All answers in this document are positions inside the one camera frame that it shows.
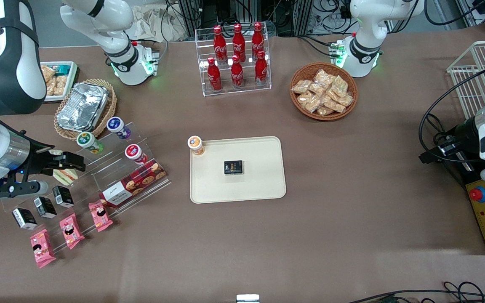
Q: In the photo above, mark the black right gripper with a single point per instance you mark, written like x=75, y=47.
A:
x=41, y=159

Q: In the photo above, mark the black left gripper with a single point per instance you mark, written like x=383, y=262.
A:
x=464, y=134

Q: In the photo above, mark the plastic-wrapped sandwich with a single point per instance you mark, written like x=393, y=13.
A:
x=65, y=176

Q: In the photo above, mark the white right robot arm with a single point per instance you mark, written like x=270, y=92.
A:
x=9, y=75

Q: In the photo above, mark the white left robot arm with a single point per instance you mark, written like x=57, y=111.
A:
x=366, y=46

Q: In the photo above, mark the cream plastic tray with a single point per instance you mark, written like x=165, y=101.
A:
x=251, y=185

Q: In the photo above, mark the green-lid yogurt cup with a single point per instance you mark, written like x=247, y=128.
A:
x=86, y=139

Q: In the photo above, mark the clear acrylic stepped display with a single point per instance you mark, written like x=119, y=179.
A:
x=99, y=172

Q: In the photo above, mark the black tissue pack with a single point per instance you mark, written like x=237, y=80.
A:
x=24, y=218
x=44, y=207
x=234, y=167
x=63, y=196

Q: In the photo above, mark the silver foil container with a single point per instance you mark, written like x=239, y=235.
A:
x=82, y=105

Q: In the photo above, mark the purple-lid yogurt cup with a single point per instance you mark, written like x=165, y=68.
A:
x=117, y=125

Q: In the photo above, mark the pink snack packet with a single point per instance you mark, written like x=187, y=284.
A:
x=72, y=230
x=42, y=249
x=100, y=216

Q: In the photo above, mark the red-lid yogurt cup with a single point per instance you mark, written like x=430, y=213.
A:
x=134, y=152

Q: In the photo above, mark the light woven wicker basket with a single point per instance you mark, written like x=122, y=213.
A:
x=110, y=107

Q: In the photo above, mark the red cookie box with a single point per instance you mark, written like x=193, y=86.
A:
x=135, y=183

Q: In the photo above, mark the brown biscuit packet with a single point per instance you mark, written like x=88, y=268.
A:
x=57, y=85

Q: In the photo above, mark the white rectangular snack dish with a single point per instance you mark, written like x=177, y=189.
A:
x=72, y=80

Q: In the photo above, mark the clear-wrapped snack packet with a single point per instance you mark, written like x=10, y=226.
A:
x=317, y=89
x=324, y=77
x=340, y=86
x=334, y=104
x=325, y=111
x=345, y=100
x=310, y=102
x=301, y=86

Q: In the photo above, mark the orange-lid drink cup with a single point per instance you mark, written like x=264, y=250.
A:
x=195, y=144

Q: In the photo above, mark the round brown wicker basket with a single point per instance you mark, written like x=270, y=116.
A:
x=301, y=107

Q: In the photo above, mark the red cola bottle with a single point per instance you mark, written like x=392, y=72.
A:
x=237, y=75
x=214, y=78
x=219, y=44
x=238, y=42
x=258, y=40
x=261, y=69

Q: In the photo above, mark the clear acrylic bottle rack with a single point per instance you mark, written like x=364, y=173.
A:
x=263, y=90

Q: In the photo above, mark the small white box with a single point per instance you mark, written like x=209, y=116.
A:
x=247, y=298

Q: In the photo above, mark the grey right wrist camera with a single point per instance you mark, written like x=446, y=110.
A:
x=19, y=188

